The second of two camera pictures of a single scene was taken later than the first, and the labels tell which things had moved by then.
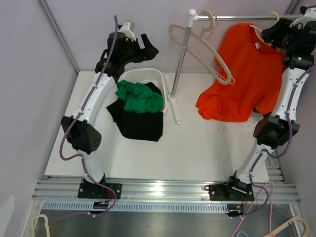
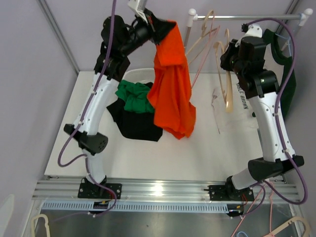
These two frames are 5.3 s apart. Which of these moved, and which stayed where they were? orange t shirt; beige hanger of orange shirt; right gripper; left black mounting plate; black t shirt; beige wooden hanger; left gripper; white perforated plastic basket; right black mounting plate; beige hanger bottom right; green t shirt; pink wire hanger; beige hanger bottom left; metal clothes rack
Moved: left gripper; beige wooden hanger; pink wire hanger; beige hanger of orange shirt; orange t shirt; right gripper
Stayed: beige hanger bottom left; green t shirt; metal clothes rack; black t shirt; right black mounting plate; left black mounting plate; white perforated plastic basket; beige hanger bottom right
